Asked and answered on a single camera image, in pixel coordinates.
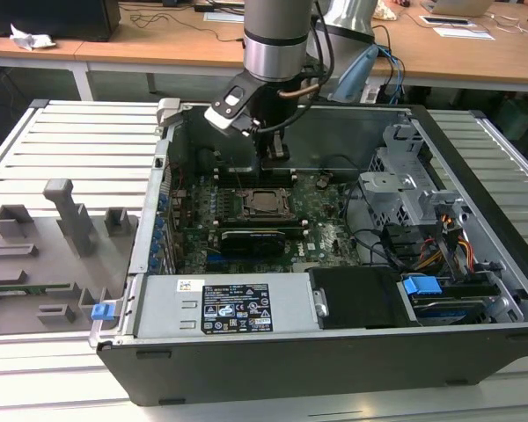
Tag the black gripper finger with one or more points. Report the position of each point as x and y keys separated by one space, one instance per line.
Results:
x=267 y=163
x=282 y=154

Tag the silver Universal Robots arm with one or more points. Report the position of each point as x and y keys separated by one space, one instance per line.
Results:
x=273 y=44

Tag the black RAM slot bank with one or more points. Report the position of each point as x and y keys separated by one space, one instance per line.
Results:
x=264 y=223
x=237 y=179

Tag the CPU socket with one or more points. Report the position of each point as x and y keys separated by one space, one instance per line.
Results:
x=244 y=214

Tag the round coin battery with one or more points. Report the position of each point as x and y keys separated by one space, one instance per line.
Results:
x=323 y=181

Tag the black graphics card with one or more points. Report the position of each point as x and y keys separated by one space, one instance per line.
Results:
x=253 y=244

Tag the pale blue teach pendant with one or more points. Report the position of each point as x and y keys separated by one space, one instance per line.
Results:
x=356 y=74

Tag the green motherboard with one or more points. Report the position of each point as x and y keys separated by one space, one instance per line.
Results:
x=330 y=237

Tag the silver metal disk cage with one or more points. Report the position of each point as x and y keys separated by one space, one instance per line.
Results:
x=391 y=189

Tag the wooden desk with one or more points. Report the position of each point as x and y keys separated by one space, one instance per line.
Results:
x=158 y=48

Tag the grey power supply unit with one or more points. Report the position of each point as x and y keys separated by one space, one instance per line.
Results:
x=167 y=307

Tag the blue disk carrier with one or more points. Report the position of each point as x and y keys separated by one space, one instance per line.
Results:
x=421 y=292

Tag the white paper sheet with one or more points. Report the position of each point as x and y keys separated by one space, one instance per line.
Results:
x=464 y=33

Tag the open black PC case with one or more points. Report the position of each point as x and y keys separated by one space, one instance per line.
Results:
x=290 y=369

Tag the silver laptop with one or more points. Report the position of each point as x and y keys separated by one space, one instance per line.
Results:
x=459 y=6

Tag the blue case latch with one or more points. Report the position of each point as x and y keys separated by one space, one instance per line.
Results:
x=102 y=312

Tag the black computer box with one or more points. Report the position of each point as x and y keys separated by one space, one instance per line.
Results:
x=48 y=17

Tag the grey parts rack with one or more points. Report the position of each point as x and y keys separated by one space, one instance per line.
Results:
x=39 y=264

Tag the crumpled white paper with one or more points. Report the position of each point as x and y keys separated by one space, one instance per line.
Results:
x=31 y=38

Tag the green RAM stick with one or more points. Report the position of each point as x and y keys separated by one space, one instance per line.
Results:
x=26 y=289

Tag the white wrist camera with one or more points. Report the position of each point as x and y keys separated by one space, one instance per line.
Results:
x=226 y=110

